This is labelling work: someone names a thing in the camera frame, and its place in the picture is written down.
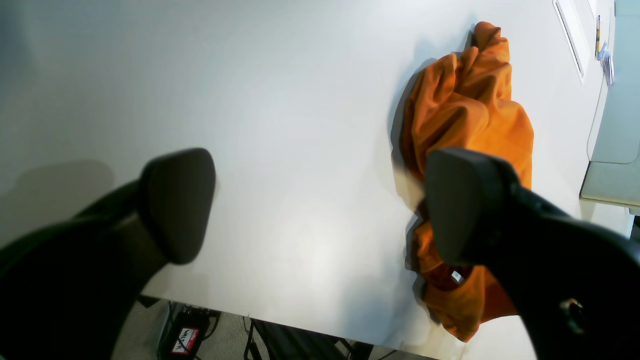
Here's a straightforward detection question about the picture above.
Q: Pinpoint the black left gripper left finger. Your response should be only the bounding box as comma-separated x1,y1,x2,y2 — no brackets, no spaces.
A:
0,148,217,360

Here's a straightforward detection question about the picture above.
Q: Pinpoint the black box with red label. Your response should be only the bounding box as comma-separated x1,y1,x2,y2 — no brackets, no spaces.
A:
156,302,211,360

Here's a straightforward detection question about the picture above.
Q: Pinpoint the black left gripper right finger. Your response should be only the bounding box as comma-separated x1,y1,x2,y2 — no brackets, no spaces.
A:
425,148,640,360

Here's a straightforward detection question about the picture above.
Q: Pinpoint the orange t-shirt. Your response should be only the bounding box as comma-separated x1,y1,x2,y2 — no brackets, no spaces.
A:
400,22,534,343

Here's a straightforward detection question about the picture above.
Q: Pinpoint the pale green side table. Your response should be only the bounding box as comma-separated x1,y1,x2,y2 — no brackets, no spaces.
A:
580,0,640,212

